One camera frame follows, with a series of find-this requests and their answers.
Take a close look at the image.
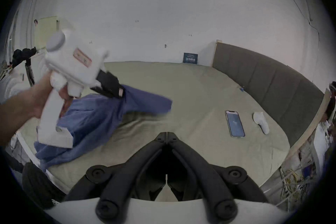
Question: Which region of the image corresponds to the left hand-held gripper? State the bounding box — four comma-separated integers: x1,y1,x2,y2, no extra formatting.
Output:
37,29,125,149

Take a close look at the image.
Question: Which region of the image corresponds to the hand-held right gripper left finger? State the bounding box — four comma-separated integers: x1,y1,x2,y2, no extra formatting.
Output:
65,132,167,222

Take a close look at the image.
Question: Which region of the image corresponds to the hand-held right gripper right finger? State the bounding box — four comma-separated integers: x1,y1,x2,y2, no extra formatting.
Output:
167,132,269,224

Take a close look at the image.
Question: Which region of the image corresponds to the blue shirt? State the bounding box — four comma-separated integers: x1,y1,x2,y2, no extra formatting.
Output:
34,84,173,172

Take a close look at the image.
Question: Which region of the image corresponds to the person's left forearm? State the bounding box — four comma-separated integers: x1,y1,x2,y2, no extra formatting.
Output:
0,88,36,147

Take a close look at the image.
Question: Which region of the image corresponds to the person's left hand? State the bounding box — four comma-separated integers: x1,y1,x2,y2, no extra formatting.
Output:
31,71,72,118

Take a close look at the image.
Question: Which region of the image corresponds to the smartphone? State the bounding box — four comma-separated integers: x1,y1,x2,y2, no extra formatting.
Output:
225,110,246,138

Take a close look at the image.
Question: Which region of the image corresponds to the white sock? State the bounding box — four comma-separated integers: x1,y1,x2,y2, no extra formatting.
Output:
253,112,270,135

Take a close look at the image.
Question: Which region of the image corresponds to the bed with beige sheet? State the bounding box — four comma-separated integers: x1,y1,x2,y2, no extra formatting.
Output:
16,61,290,195

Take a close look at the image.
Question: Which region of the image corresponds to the small dark blue card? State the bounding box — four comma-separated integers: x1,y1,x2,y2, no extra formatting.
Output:
183,52,199,64

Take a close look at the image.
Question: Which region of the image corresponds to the black round stool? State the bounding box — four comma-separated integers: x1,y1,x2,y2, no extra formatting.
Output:
22,162,66,210

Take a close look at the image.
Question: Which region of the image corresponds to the black tripod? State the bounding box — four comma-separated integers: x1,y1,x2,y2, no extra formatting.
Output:
12,47,37,87

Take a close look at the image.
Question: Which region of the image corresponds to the grey padded headboard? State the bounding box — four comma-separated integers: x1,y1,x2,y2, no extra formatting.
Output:
212,40,332,160

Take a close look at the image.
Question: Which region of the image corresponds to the tangle of yellow cables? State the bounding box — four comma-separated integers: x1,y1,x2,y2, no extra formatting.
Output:
278,165,318,210

